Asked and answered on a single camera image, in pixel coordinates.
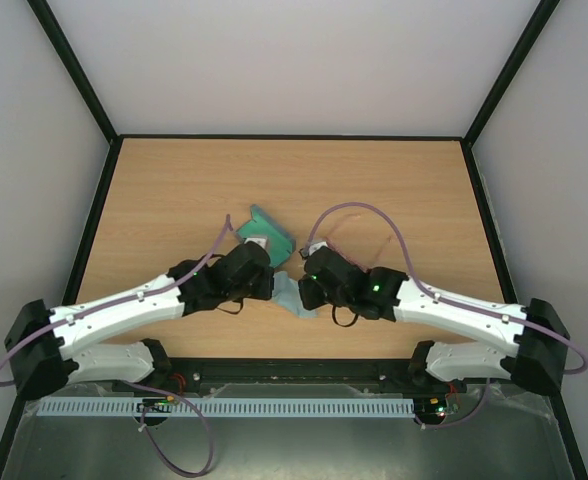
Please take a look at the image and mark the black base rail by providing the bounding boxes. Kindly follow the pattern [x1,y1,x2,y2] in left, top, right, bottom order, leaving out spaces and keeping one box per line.
[140,358,467,397]

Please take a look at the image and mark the black frame post left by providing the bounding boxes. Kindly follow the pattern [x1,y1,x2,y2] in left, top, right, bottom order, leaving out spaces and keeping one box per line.
[27,0,118,144]

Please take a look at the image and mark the grey green glasses case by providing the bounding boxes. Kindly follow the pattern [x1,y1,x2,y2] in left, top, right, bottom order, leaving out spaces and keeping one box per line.
[235,204,296,268]

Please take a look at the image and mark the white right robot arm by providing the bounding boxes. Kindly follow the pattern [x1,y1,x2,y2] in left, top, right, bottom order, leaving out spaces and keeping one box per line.
[298,242,570,396]

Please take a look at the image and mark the controller board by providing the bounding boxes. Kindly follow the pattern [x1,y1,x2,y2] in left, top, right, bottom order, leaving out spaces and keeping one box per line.
[414,394,460,420]
[136,395,180,414]

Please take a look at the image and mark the light blue cleaning cloth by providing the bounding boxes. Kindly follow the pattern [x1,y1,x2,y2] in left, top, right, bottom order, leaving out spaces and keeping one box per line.
[272,271,317,319]

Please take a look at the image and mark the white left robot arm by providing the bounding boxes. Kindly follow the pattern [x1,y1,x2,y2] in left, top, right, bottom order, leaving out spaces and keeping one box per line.
[5,239,274,400]

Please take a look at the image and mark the right controller board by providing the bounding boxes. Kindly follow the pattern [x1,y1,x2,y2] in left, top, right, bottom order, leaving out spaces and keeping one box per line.
[414,394,460,420]

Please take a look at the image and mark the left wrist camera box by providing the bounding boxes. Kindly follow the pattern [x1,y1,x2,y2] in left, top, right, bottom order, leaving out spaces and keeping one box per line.
[243,236,269,254]

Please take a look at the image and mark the light blue slotted cable duct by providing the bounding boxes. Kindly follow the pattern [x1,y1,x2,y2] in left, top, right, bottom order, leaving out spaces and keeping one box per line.
[36,397,414,418]

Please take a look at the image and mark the black frame post right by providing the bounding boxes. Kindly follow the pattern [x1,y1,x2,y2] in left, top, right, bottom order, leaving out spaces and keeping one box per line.
[463,0,560,149]

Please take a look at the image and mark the pink transparent sunglasses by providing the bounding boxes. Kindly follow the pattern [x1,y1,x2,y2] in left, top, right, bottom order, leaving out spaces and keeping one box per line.
[322,213,392,270]

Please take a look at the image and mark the black frame post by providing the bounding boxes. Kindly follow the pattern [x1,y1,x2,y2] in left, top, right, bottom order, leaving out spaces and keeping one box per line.
[463,0,560,149]
[27,0,118,144]

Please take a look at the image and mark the left controller board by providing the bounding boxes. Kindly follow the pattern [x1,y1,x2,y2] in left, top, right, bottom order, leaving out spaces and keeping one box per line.
[136,395,180,414]

